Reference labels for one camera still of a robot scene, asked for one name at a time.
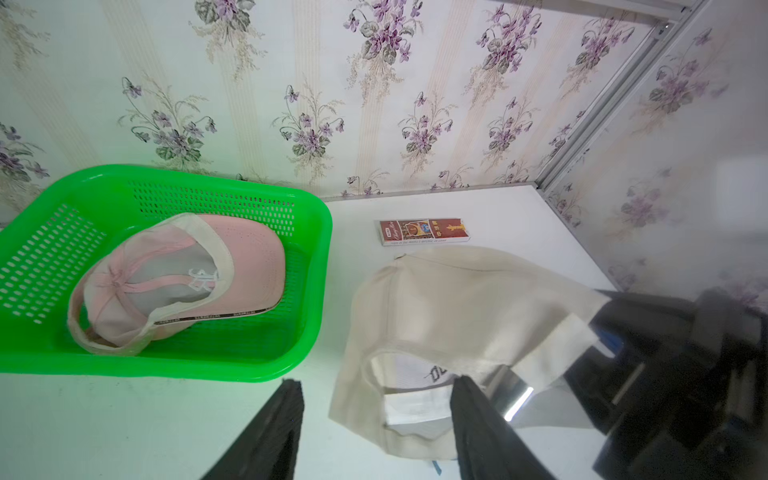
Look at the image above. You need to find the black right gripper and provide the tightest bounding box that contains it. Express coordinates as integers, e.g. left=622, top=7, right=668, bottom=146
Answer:
left=565, top=290, right=767, bottom=479

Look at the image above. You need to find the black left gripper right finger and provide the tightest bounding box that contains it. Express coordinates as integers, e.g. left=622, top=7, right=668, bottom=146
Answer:
left=450, top=376, right=554, bottom=480

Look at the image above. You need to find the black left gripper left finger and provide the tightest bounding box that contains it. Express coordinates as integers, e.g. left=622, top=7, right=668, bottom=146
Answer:
left=203, top=379, right=305, bottom=480

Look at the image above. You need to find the white baseball cap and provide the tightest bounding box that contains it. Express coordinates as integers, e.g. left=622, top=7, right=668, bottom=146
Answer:
left=329, top=246, right=608, bottom=460

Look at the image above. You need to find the pink baseball cap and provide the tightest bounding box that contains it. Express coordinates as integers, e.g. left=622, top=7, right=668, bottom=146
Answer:
left=67, top=213, right=287, bottom=356

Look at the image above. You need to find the red cigarette carton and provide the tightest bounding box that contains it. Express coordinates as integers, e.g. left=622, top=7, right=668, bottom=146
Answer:
left=375, top=218, right=471, bottom=246

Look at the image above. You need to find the green plastic basket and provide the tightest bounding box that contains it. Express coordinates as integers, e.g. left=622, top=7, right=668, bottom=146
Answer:
left=1, top=165, right=332, bottom=382

